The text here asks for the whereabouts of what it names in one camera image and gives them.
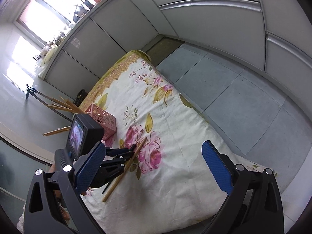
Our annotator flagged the floral white tablecloth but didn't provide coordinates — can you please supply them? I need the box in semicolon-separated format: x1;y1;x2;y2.
80;50;264;233

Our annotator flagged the black camera with screen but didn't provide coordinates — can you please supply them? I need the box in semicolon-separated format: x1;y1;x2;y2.
66;114;105;161

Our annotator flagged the pink perforated utensil holder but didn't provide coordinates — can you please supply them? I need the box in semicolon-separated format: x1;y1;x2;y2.
86;104;117;141

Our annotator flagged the short wooden chopstick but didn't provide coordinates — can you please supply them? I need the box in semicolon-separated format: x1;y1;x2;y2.
102;137;147;202

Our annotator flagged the person left hand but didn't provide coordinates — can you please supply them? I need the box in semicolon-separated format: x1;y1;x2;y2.
48;163;70;223

